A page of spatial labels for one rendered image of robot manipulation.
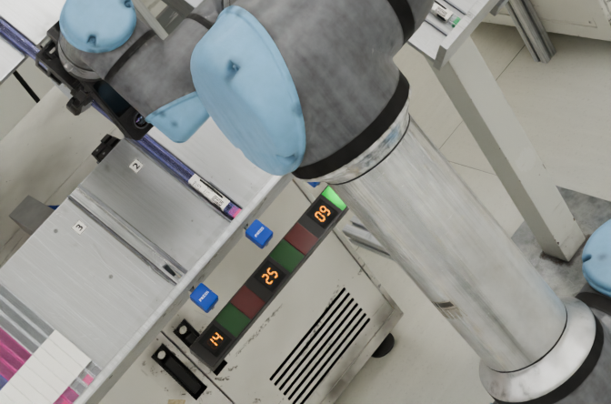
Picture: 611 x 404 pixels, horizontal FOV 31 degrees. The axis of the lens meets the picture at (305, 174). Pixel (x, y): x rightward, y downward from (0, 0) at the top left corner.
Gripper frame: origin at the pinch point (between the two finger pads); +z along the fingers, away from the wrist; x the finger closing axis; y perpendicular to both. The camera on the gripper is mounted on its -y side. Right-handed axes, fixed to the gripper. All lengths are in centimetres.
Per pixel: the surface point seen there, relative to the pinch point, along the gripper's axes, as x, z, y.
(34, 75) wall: -32, 186, 37
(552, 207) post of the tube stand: -49, 34, -69
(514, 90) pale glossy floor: -83, 77, -59
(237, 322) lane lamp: 10.5, -6.6, -33.5
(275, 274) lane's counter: 2.5, -6.5, -33.3
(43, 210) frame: 11.1, 41.8, -2.4
